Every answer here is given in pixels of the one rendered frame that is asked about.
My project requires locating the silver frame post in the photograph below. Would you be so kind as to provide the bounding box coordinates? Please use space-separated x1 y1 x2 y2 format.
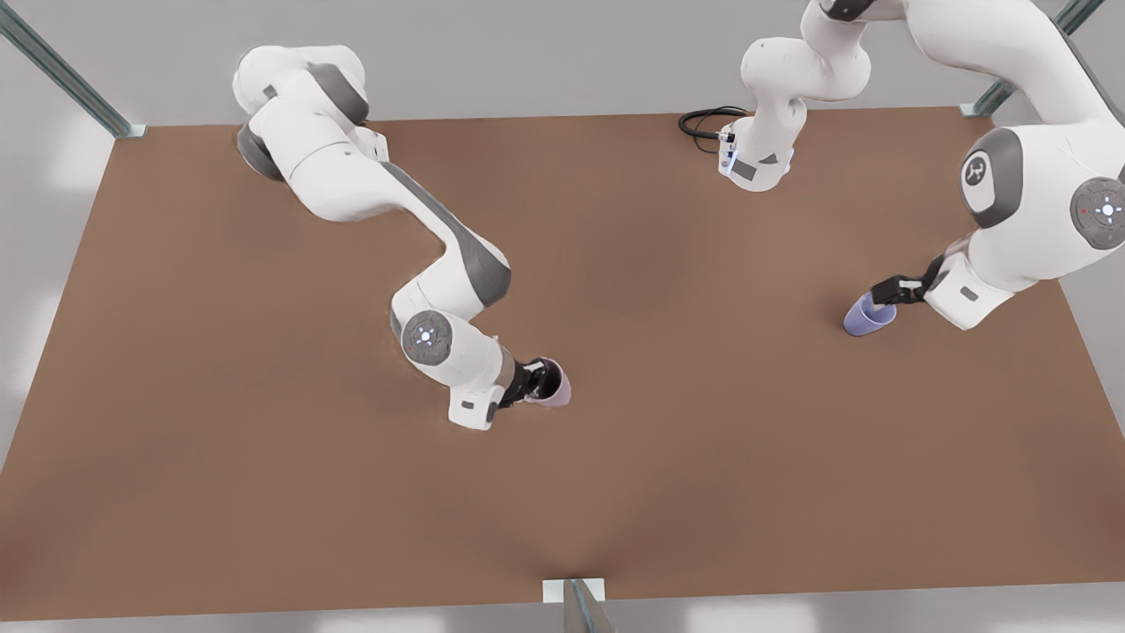
0 0 149 140
960 0 1107 119
542 578 616 633

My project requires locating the black cable loop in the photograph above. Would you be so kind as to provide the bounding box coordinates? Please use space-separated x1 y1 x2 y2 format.
678 106 750 156

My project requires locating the purple cup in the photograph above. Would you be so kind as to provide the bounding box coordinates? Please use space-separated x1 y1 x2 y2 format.
842 292 898 338

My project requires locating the pink cup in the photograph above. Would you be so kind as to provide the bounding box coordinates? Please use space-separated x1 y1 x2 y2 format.
526 357 572 409

